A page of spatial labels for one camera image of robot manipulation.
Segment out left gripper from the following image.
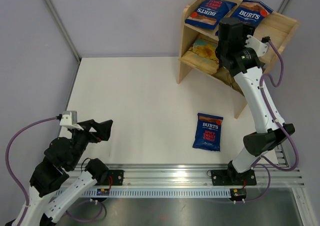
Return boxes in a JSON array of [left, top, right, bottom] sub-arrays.
[[68, 119, 113, 169]]

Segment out blue Burts bag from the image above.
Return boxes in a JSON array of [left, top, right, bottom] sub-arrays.
[[185, 0, 237, 30], [230, 0, 273, 27], [192, 113, 224, 152]]

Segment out tan kettle chips bag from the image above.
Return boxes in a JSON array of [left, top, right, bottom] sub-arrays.
[[180, 34, 219, 75]]

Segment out light blue cassava chips bag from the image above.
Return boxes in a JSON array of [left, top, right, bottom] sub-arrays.
[[214, 67, 244, 95]]

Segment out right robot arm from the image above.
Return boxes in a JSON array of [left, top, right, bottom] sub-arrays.
[[215, 17, 295, 184]]

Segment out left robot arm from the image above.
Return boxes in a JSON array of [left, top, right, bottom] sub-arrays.
[[5, 115, 113, 225]]

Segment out wooden two-tier shelf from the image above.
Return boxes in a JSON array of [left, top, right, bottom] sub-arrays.
[[177, 0, 300, 119]]

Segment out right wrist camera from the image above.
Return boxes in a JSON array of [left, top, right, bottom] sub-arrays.
[[245, 35, 270, 63]]

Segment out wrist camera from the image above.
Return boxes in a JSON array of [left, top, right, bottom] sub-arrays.
[[245, 35, 270, 63], [59, 111, 84, 131]]

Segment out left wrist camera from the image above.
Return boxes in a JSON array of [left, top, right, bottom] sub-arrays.
[[59, 111, 84, 131]]

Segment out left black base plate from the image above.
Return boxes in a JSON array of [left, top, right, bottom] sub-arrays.
[[101, 169, 125, 186]]

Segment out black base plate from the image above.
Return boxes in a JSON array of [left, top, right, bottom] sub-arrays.
[[101, 169, 125, 186], [210, 169, 257, 186]]

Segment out aluminium mounting rail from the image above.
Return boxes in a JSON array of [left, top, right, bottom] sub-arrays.
[[33, 163, 305, 186]]

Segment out white slotted cable duct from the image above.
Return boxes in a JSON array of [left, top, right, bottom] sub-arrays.
[[80, 187, 231, 198]]

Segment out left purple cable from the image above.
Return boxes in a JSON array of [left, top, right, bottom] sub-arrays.
[[5, 115, 107, 226]]

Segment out purple cable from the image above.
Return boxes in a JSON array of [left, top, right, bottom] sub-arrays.
[[249, 39, 300, 204], [5, 115, 107, 226]]

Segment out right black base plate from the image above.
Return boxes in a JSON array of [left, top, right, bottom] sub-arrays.
[[210, 169, 257, 186]]

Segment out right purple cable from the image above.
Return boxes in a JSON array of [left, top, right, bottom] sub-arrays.
[[249, 39, 300, 204]]

